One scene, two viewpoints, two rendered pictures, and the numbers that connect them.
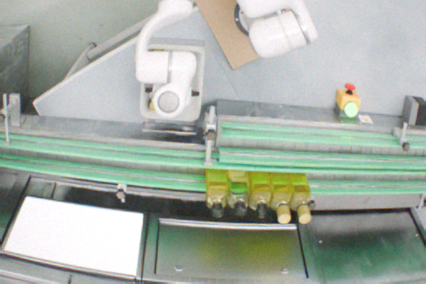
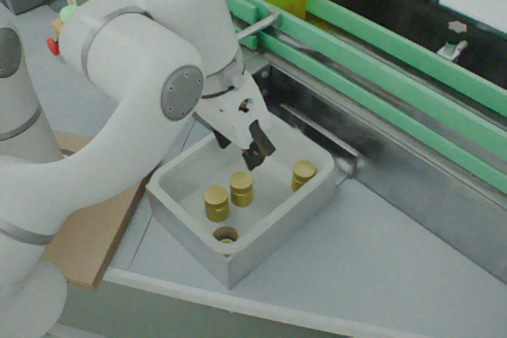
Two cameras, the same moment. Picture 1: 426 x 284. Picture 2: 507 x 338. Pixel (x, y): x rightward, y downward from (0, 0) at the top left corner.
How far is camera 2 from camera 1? 1.10 m
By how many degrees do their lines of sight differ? 27
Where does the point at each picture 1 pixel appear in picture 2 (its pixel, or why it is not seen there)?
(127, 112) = (367, 207)
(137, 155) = (380, 84)
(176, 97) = not seen: outside the picture
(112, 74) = (345, 281)
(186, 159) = (303, 41)
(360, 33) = not seen: outside the picture
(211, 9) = (88, 245)
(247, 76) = not seen: hidden behind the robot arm
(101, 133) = (435, 179)
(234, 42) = not seen: hidden behind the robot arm
